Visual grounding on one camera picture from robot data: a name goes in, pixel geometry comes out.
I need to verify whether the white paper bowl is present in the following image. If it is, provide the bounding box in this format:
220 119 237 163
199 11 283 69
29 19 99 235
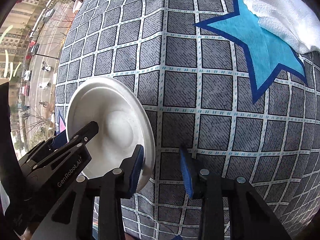
66 77 156 191

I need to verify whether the grey checked star tablecloth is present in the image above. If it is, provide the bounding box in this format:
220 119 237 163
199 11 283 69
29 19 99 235
56 0 319 239

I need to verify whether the white crumpled cloth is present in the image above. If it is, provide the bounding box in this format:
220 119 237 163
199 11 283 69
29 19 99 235
243 0 320 54

